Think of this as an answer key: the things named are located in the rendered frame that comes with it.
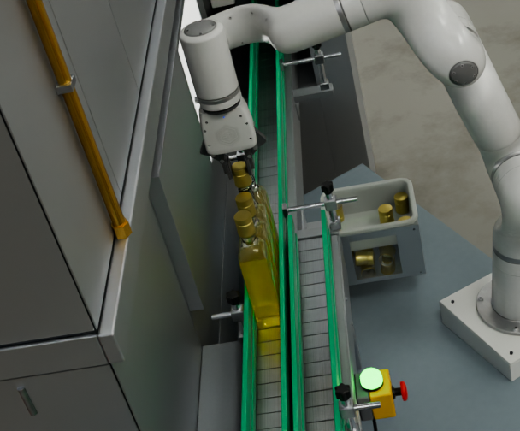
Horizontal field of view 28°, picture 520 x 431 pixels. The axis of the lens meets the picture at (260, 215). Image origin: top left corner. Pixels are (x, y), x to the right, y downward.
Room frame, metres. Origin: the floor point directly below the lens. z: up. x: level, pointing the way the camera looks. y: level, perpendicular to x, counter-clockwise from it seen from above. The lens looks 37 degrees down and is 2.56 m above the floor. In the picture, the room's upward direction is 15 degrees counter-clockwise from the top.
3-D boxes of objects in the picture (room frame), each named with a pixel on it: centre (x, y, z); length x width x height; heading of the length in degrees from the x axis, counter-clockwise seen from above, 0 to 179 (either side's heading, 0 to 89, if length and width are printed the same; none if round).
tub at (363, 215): (1.96, -0.25, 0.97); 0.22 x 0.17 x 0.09; 80
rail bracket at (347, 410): (1.26, -0.08, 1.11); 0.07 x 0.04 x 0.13; 80
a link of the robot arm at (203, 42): (1.75, 0.01, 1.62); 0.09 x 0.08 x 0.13; 174
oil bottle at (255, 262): (1.63, 0.03, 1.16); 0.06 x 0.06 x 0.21; 80
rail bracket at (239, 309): (1.59, 0.12, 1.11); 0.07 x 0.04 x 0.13; 80
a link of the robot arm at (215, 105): (1.74, 0.02, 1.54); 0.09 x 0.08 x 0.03; 81
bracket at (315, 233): (1.86, -0.12, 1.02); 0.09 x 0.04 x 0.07; 80
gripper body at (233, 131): (1.74, 0.01, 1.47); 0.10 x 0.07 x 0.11; 81
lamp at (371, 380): (1.43, -0.13, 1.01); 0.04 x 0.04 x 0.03
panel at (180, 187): (2.04, 0.10, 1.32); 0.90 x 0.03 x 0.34; 170
